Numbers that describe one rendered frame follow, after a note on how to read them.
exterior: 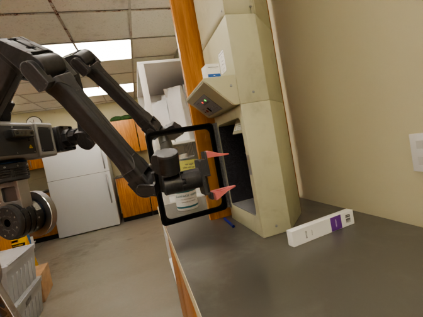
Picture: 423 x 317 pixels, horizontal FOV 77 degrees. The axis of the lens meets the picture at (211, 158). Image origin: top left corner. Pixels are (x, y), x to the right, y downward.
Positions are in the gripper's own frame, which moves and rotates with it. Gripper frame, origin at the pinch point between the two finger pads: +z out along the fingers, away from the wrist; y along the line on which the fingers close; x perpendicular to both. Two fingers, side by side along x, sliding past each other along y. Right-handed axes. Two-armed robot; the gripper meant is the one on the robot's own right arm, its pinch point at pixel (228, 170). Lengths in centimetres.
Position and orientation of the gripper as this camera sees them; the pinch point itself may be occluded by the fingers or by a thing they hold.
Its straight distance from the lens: 78.4
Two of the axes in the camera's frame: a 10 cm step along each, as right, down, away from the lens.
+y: -2.1, -9.8, -0.3
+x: -2.5, 0.3, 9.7
